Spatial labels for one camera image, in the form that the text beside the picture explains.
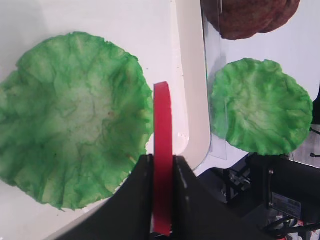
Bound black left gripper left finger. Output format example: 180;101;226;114
49;154;154;240

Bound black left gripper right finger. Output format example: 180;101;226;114
171;156;269;240

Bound red tomato slice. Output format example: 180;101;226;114
153;82;173;236

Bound green lettuce leaf on tray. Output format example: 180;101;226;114
0;32;153;210

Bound green lettuce leaf in holder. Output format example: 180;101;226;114
209;58;313;156

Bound inner brown meat patty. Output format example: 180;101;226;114
201;0;287;41

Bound right clear acrylic rail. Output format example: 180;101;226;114
201;0;227;161

